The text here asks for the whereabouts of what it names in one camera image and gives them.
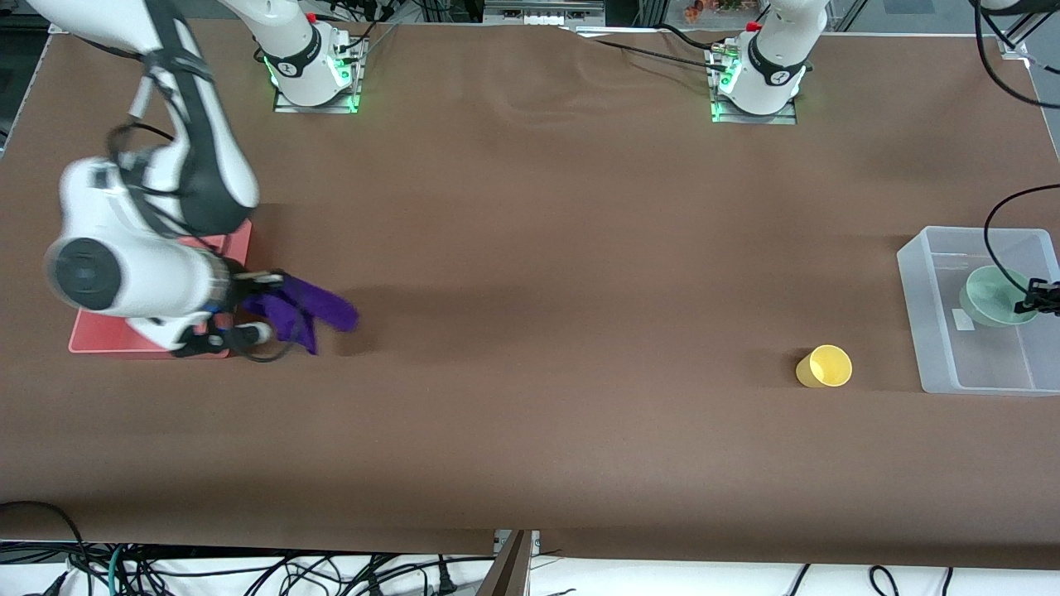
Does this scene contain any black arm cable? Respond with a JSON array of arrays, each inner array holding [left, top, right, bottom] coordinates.
[[106, 123, 299, 365], [973, 0, 1060, 286]]

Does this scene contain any black floor cable tangle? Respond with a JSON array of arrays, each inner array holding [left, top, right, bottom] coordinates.
[[124, 553, 498, 596]]

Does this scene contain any yellow plastic cup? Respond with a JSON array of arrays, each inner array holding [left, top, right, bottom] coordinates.
[[796, 344, 854, 389]]

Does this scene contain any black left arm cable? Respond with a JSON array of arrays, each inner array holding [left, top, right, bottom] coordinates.
[[973, 0, 1060, 286]]

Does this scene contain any orange background object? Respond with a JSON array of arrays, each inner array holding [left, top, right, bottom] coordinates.
[[683, 0, 746, 22]]

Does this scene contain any long black tabletop cable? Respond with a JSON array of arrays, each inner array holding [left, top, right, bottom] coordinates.
[[580, 33, 730, 71]]

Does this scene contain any dark table leg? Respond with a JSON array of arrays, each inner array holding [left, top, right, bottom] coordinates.
[[476, 530, 535, 596]]

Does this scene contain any black base cable bundle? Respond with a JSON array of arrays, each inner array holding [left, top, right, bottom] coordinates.
[[315, 7, 400, 69]]

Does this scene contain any clear plastic bin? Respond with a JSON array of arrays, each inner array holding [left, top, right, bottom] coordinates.
[[897, 225, 1060, 397]]

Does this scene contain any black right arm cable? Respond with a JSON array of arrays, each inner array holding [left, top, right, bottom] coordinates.
[[106, 123, 299, 365]]

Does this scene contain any pale green bowl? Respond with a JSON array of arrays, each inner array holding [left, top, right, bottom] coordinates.
[[961, 265, 1040, 328]]

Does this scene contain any short black tabletop cable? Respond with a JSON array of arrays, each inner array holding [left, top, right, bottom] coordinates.
[[658, 23, 721, 52]]

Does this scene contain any black looped floor cable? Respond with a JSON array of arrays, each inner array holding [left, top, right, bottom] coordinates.
[[0, 500, 92, 596]]

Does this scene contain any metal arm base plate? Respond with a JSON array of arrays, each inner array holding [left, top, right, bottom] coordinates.
[[711, 46, 800, 125], [273, 37, 365, 115]]

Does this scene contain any purple microfibre cloth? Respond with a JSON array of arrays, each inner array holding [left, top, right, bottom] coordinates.
[[240, 273, 361, 357]]

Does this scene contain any pink plastic bin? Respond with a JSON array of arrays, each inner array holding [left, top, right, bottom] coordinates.
[[68, 219, 253, 358]]

